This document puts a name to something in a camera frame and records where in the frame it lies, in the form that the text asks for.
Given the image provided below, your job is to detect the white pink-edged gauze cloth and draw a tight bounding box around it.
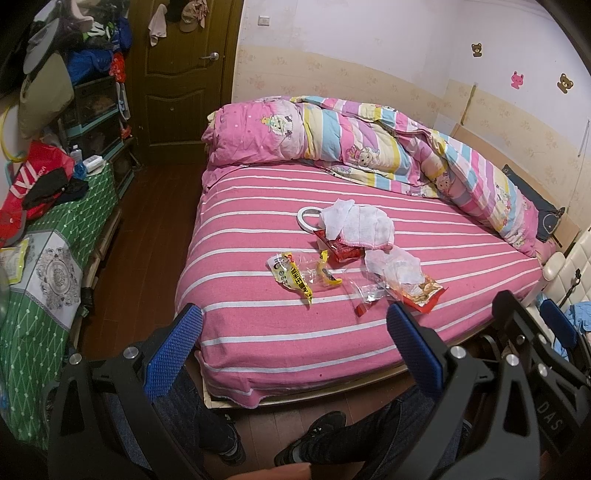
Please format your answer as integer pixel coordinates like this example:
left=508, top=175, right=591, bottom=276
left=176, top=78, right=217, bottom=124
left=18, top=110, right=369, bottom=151
left=339, top=204, right=394, bottom=250

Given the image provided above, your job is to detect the white tissue sheet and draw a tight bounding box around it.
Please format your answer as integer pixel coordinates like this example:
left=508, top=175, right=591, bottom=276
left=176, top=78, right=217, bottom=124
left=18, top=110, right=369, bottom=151
left=320, top=199, right=356, bottom=240

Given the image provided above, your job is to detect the blue clothing on chair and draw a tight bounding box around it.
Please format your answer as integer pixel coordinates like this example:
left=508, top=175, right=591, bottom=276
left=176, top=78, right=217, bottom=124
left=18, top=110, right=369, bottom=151
left=553, top=301, right=591, bottom=360

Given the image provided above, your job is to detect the white leather office chair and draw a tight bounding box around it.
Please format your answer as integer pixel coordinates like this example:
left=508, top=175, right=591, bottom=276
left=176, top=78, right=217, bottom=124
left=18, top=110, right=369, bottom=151
left=522, top=228, right=591, bottom=326

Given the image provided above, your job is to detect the orange red snack bag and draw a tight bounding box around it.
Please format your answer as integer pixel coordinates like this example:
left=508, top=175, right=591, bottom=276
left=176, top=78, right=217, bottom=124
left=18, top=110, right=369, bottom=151
left=387, top=275, right=447, bottom=314

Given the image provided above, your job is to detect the dark blue cushion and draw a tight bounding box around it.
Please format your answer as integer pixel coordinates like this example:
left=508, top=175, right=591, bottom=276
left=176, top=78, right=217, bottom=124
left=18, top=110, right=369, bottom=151
left=501, top=164, right=566, bottom=244

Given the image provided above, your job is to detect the clear plastic wrapper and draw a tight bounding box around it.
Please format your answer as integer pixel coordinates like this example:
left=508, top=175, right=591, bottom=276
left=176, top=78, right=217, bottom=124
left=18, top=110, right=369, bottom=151
left=344, top=273, right=390, bottom=318

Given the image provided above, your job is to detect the red snack wrapper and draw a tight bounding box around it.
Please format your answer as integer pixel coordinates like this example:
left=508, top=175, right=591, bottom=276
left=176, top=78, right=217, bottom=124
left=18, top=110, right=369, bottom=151
left=314, top=229, right=365, bottom=264

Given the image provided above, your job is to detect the yellow snack wrapper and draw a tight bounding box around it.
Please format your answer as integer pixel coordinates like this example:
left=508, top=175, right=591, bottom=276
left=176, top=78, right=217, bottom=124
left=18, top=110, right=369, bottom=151
left=266, top=251, right=342, bottom=306

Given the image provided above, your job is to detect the pink striped bed mattress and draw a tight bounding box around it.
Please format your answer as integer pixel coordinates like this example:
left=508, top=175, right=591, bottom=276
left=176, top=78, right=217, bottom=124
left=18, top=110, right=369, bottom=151
left=175, top=163, right=542, bottom=408

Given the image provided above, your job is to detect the white tape roll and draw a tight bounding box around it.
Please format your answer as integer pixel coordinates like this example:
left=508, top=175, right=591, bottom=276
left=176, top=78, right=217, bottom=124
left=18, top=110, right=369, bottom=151
left=297, top=206, right=325, bottom=234

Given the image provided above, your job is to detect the colourful striped duvet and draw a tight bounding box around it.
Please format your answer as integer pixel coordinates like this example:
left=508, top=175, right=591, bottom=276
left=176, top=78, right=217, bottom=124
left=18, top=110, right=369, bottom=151
left=291, top=96, right=538, bottom=257

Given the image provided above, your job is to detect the red plastic bag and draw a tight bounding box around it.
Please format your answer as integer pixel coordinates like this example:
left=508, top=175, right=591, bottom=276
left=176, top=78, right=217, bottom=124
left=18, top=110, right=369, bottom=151
left=1, top=140, right=75, bottom=247

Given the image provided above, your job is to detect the pink pillow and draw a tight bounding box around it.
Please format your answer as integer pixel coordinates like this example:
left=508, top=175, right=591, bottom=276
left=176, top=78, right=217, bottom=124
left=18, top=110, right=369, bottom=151
left=201, top=98, right=307, bottom=168

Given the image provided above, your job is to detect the beige hanging bag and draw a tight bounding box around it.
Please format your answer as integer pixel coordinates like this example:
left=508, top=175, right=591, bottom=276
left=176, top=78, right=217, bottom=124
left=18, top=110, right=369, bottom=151
left=17, top=52, right=74, bottom=139

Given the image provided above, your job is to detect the brown wooden door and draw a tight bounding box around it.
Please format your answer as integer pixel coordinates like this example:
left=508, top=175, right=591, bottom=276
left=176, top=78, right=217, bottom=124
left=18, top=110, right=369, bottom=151
left=126, top=1, right=243, bottom=165

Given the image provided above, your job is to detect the cluttered storage shelf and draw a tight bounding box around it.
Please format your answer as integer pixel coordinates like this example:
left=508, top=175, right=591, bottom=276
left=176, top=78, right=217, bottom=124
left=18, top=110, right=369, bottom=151
left=57, top=1, right=138, bottom=196

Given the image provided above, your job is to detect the pink bear wall sticker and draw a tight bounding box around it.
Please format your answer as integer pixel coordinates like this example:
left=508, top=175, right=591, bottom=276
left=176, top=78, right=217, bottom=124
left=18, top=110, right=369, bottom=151
left=511, top=71, right=524, bottom=90

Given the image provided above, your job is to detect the brown bear wall sticker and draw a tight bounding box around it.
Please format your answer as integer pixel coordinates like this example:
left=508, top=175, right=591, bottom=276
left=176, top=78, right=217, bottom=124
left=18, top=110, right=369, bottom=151
left=472, top=43, right=483, bottom=58

